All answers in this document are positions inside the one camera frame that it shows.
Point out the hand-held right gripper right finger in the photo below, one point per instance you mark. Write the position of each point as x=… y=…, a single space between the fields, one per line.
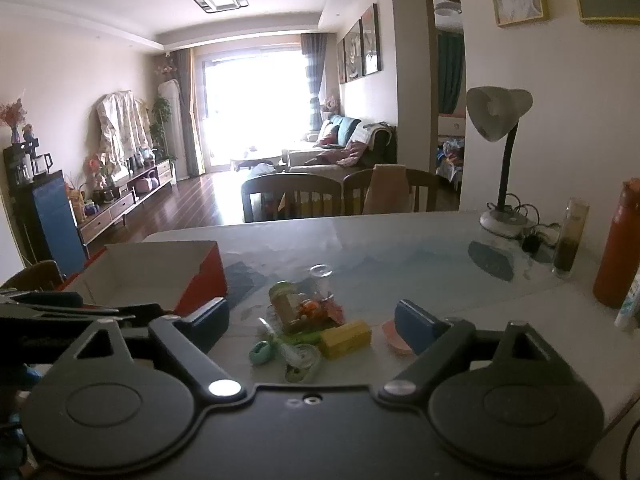
x=415 y=325

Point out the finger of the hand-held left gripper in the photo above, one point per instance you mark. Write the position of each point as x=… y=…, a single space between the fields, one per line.
x=90 y=314
x=45 y=300

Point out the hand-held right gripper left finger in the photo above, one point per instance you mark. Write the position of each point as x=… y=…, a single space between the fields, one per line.
x=210 y=322

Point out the pink and blue whale toy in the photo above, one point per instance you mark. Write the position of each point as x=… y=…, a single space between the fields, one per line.
x=395 y=337

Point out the small yellow box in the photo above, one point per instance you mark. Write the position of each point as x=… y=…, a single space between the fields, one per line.
x=345 y=340

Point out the green-lid glass jar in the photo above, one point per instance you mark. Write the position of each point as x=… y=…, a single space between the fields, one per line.
x=285 y=305

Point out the red and white cardboard box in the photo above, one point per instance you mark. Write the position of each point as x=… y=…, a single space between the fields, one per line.
x=150 y=265

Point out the clear plastic jar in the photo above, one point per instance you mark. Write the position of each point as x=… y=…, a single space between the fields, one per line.
x=321 y=280

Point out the brown wooden chair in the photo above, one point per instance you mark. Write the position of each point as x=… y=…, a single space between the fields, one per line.
x=35 y=272

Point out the blue mountain print table mat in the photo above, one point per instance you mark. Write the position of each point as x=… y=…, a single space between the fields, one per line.
x=400 y=260

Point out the bright green tube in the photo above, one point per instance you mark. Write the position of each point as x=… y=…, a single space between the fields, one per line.
x=305 y=337

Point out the long wooden tv cabinet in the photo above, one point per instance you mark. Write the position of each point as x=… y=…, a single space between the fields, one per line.
x=110 y=212

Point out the beige towel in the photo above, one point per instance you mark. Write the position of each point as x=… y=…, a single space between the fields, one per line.
x=387 y=190

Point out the wooden dining chair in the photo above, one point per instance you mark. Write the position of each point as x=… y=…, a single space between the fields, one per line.
x=425 y=185

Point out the black coffee maker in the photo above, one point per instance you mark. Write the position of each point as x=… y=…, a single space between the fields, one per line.
x=22 y=160

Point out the pink artificial flowers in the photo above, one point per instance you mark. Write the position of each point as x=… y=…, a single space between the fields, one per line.
x=97 y=167

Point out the dark wooden slatted chair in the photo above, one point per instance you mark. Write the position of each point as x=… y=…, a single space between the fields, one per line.
x=290 y=182

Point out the blue grey floor cushion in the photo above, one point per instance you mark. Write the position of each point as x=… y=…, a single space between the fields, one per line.
x=260 y=169

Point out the oval coffee table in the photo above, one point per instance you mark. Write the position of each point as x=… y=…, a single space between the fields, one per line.
x=255 y=154

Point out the tall glass tube vase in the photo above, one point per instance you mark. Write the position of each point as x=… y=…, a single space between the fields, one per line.
x=570 y=245

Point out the pink flowers in vase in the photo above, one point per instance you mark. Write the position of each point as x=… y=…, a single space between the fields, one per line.
x=12 y=115

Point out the pale blanket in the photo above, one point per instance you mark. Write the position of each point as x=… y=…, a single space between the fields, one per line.
x=370 y=142

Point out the cloth covered television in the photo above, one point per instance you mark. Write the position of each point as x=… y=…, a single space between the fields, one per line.
x=120 y=125

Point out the beige sofa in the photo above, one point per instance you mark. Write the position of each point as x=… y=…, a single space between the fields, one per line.
x=310 y=157

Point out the white standing air conditioner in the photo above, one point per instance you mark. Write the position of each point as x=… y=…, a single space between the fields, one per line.
x=172 y=125

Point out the green potted plant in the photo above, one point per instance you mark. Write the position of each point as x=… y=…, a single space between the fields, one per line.
x=160 y=120

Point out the grey blue curtain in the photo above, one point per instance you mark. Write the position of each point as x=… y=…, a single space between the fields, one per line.
x=312 y=80
x=189 y=110

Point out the orange bottle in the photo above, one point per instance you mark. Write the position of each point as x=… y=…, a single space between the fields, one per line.
x=617 y=250

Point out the white tube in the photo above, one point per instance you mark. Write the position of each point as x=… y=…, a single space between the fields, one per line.
x=631 y=305

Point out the white desk lamp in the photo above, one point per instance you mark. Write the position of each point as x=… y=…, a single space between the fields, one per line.
x=492 y=110

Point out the pink flower bouquet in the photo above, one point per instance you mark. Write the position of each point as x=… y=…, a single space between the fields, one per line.
x=332 y=104

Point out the dried flower bouquet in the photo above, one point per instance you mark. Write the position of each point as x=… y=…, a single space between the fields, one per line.
x=166 y=69

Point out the green curtain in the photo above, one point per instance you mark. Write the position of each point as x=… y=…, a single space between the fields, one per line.
x=450 y=70

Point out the dark framed wall picture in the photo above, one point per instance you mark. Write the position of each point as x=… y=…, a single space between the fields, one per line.
x=341 y=62
x=371 y=40
x=353 y=52

